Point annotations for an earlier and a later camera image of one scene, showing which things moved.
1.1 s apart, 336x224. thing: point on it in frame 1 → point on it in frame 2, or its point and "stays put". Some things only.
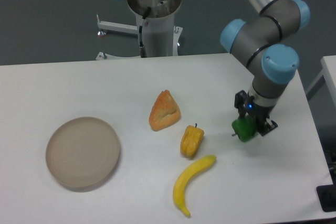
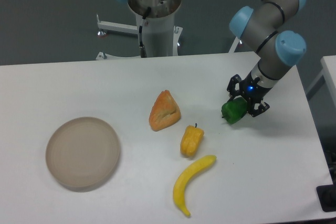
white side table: (328, 72) stays put
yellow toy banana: (180, 185) stays put
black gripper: (260, 113) → (253, 92)
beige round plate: (82, 152) stays put
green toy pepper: (244, 127) → (234, 110)
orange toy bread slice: (165, 112) stays put
